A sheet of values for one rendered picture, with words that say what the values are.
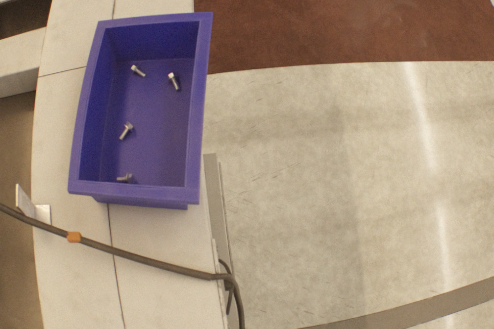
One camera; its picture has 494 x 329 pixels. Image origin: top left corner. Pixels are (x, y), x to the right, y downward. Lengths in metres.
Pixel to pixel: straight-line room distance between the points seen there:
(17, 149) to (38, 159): 0.11
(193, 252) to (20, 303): 0.30
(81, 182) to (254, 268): 0.95
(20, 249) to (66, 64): 0.28
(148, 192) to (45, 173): 0.19
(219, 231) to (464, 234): 0.80
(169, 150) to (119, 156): 0.06
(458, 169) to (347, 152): 0.37
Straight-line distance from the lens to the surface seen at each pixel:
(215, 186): 1.18
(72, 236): 0.70
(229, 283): 0.72
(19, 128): 0.91
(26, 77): 0.90
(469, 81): 1.93
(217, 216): 1.16
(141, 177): 0.74
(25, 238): 0.84
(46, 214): 0.75
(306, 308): 1.54
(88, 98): 0.72
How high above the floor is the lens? 1.51
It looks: 64 degrees down
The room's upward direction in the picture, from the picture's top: 1 degrees counter-clockwise
